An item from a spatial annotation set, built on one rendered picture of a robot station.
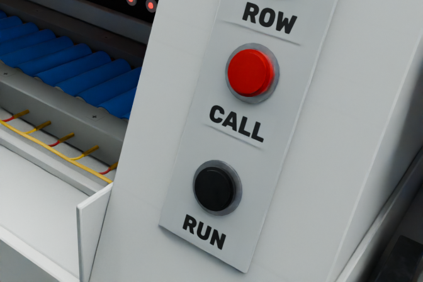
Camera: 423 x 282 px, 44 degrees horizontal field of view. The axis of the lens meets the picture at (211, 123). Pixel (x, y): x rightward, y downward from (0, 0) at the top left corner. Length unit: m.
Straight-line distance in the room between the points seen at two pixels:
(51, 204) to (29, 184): 0.02
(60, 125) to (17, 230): 0.08
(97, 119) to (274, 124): 0.16
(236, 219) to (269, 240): 0.01
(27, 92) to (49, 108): 0.02
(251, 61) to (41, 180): 0.17
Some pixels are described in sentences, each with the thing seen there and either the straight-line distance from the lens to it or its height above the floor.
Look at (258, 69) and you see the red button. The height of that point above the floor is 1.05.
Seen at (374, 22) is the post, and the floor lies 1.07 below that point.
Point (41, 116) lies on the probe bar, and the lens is 0.35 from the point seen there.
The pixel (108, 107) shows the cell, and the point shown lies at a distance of 0.34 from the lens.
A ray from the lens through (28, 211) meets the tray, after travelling 0.29.
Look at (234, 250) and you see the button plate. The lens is 0.19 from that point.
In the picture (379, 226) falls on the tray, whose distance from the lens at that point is 0.23.
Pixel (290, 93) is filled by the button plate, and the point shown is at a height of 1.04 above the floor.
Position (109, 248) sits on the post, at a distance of 0.23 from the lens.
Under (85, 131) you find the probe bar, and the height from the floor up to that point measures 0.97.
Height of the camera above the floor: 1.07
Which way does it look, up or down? 14 degrees down
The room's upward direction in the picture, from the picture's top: 16 degrees clockwise
